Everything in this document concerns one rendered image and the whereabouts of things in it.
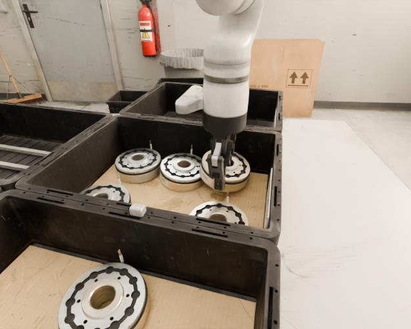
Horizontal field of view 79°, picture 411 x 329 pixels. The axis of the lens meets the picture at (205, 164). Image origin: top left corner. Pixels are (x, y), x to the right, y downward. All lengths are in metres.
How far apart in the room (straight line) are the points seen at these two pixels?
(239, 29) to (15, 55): 3.87
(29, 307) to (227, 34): 0.45
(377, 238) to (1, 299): 0.72
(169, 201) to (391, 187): 0.67
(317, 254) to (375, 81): 3.23
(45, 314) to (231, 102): 0.38
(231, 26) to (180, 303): 0.39
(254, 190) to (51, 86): 3.65
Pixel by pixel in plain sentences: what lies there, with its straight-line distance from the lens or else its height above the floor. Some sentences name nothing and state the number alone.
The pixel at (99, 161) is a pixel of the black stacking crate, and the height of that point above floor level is 0.86.
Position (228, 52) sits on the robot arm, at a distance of 0.37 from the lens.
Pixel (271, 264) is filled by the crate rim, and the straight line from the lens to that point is 0.30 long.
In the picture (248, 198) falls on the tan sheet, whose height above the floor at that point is 0.83.
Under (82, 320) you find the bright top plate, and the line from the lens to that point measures 0.36.
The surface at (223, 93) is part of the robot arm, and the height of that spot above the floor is 1.05.
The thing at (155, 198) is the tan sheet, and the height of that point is 0.83.
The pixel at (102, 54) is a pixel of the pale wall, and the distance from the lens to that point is 3.52.
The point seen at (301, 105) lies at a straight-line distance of 3.19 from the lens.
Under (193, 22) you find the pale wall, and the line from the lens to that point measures 3.20.
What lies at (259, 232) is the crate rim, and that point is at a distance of 0.32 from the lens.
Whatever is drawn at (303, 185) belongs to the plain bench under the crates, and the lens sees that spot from 0.81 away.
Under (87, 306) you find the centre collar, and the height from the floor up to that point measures 0.87.
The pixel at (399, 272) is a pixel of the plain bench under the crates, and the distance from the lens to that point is 0.69.
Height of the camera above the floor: 1.17
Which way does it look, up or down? 33 degrees down
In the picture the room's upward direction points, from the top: straight up
